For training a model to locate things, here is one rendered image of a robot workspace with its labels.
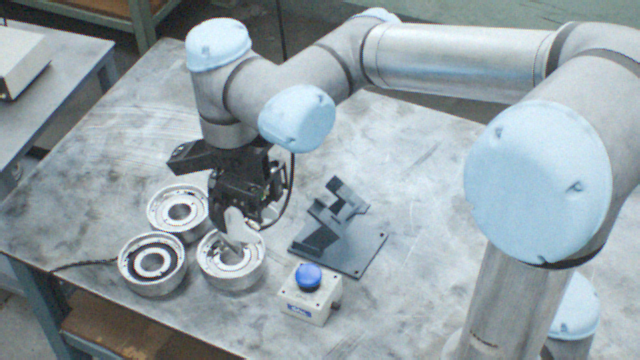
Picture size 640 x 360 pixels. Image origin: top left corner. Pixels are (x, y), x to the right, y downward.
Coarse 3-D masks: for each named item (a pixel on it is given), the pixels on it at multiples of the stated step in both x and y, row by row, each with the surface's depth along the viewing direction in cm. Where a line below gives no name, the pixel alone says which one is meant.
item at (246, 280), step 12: (204, 240) 140; (216, 240) 141; (228, 252) 141; (240, 252) 141; (264, 252) 137; (204, 264) 138; (216, 264) 138; (240, 264) 138; (264, 264) 138; (204, 276) 137; (216, 276) 135; (228, 276) 134; (240, 276) 135; (252, 276) 136; (228, 288) 137; (240, 288) 137
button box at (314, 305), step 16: (288, 288) 132; (304, 288) 131; (320, 288) 131; (336, 288) 132; (288, 304) 132; (304, 304) 130; (320, 304) 129; (336, 304) 132; (304, 320) 133; (320, 320) 131
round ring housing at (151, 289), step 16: (144, 240) 142; (160, 240) 142; (176, 240) 140; (144, 256) 140; (160, 256) 141; (144, 272) 138; (160, 272) 138; (176, 272) 136; (144, 288) 135; (160, 288) 136
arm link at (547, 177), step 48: (528, 96) 70; (576, 96) 67; (624, 96) 68; (480, 144) 68; (528, 144) 65; (576, 144) 65; (624, 144) 66; (480, 192) 70; (528, 192) 67; (576, 192) 64; (624, 192) 68; (528, 240) 69; (576, 240) 66; (480, 288) 84; (528, 288) 78; (480, 336) 88; (528, 336) 85
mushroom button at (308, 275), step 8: (304, 264) 131; (312, 264) 131; (296, 272) 130; (304, 272) 130; (312, 272) 130; (320, 272) 130; (296, 280) 130; (304, 280) 129; (312, 280) 129; (320, 280) 130
